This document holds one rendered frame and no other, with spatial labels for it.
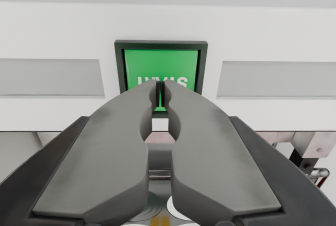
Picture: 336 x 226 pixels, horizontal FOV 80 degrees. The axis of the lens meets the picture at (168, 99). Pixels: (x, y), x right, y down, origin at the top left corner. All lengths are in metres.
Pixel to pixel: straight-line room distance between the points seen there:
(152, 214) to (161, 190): 0.07
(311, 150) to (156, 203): 0.23
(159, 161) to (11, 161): 0.24
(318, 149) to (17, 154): 0.35
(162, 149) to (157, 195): 0.08
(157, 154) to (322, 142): 0.25
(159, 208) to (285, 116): 0.26
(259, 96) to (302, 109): 0.04
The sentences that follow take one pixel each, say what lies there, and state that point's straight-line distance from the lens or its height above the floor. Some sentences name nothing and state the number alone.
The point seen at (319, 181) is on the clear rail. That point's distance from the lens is 0.39.
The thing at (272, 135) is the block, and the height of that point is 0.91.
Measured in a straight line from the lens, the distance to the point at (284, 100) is 0.17.
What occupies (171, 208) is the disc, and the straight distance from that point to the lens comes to 0.38.
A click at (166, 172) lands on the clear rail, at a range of 0.30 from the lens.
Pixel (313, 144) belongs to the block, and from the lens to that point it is 0.31.
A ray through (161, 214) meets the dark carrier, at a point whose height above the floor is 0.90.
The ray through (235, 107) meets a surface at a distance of 0.16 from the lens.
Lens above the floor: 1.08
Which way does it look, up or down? 58 degrees down
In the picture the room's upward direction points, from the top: 177 degrees clockwise
